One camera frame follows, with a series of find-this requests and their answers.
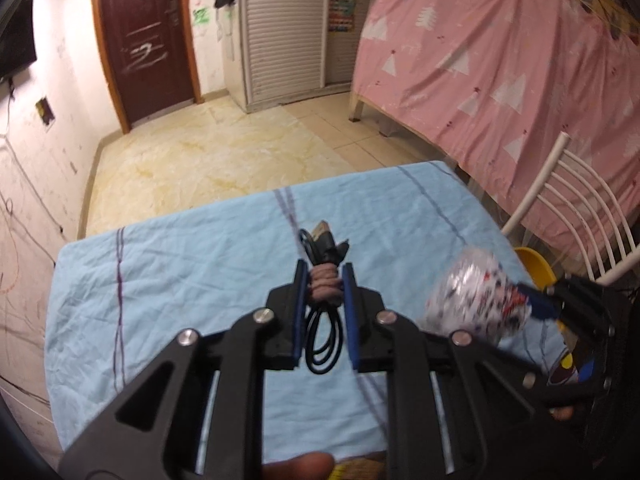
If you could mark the pink printed curtain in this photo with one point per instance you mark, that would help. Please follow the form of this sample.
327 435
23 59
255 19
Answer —
500 60

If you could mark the green wall sticker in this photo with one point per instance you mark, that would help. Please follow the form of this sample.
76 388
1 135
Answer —
201 15

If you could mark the dark red door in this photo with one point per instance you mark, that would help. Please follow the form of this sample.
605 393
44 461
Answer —
145 35

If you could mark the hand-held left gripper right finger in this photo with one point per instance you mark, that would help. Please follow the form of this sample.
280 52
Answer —
351 310

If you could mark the colourful wall poster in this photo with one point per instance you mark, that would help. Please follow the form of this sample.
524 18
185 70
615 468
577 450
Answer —
343 0

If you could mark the yellow bin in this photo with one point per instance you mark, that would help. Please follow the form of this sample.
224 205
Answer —
537 265

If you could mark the white printed plastic wrapper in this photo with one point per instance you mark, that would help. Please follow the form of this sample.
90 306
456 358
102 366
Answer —
475 295

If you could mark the wall-mounted black television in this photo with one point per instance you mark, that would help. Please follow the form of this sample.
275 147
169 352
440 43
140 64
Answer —
15 35

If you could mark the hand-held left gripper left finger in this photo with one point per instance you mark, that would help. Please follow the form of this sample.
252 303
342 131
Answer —
299 310

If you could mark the person's right hand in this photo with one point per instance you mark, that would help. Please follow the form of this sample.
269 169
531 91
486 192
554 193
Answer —
562 413

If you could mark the white metal chair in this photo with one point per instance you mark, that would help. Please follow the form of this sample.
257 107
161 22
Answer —
555 170

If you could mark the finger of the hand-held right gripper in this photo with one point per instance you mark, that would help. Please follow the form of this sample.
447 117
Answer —
542 302
515 362

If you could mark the light blue tablecloth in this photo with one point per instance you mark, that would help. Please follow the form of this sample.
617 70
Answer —
175 285

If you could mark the white louvered wardrobe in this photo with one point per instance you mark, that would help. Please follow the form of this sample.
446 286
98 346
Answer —
285 35

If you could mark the person's left hand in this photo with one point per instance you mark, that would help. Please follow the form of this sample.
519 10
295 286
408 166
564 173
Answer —
297 466

